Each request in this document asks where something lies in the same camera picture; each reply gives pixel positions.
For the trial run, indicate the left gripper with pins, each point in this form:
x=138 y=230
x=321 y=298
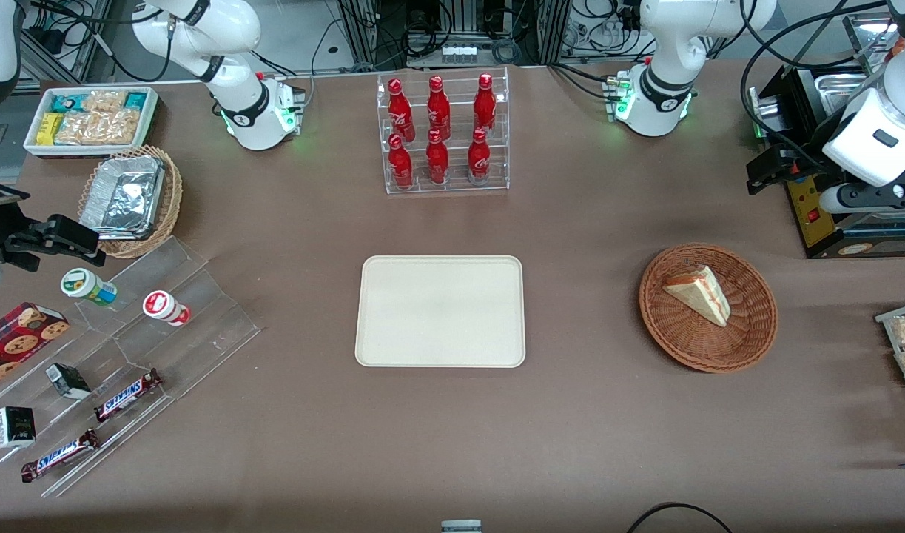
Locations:
x=801 y=162

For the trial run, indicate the small black box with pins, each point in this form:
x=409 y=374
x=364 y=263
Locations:
x=67 y=380
x=15 y=427

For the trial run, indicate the aluminium foil container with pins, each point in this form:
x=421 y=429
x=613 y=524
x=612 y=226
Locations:
x=123 y=196

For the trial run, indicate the clear cracker pack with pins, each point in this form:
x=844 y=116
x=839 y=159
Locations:
x=119 y=126
x=76 y=127
x=104 y=101

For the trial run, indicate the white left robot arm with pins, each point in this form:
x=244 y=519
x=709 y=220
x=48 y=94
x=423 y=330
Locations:
x=663 y=89

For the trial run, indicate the red cola bottle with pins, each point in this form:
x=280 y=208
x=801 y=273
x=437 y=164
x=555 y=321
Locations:
x=438 y=109
x=479 y=158
x=400 y=164
x=437 y=160
x=485 y=105
x=399 y=111

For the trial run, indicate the black machine with yellow panel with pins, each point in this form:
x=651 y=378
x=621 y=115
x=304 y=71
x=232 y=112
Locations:
x=796 y=104

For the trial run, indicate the brown round wicker basket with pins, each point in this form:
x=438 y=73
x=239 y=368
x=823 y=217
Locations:
x=689 y=340

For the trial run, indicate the brown Snickers bar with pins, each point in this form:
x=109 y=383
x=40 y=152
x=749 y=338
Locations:
x=60 y=455
x=126 y=394

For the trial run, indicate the triangular sandwich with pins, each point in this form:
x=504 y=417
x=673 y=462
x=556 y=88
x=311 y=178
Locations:
x=700 y=292

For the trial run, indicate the clear acrylic bottle rack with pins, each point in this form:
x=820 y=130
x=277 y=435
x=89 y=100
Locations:
x=446 y=185

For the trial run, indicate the red label yogurt cup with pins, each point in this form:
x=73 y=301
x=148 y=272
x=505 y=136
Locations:
x=165 y=307

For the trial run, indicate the green label yogurt cup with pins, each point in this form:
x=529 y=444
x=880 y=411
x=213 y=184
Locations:
x=88 y=286

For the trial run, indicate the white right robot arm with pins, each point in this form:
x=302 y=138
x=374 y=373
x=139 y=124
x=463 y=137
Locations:
x=245 y=111

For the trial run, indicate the teal snack packet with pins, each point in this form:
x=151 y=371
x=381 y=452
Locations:
x=66 y=102
x=136 y=100

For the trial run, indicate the white plastic snack bin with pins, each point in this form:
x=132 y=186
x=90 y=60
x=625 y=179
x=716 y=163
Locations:
x=32 y=146

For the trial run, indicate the clear acrylic stepped stand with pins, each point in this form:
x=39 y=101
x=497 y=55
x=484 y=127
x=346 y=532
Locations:
x=200 y=333

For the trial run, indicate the grey white small object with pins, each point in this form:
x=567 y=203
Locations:
x=461 y=526

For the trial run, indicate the white power strip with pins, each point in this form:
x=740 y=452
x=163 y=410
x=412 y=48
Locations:
x=458 y=53

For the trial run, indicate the red cookie box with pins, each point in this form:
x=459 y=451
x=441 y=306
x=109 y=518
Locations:
x=15 y=344

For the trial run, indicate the beige rectangular tray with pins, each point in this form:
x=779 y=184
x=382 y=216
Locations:
x=440 y=311

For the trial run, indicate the yellow snack packet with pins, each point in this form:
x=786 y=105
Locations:
x=49 y=129

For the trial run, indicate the aluminium profile frame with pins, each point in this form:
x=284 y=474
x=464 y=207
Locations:
x=363 y=29

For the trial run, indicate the tan wicker basket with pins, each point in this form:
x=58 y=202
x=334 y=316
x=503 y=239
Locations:
x=171 y=200

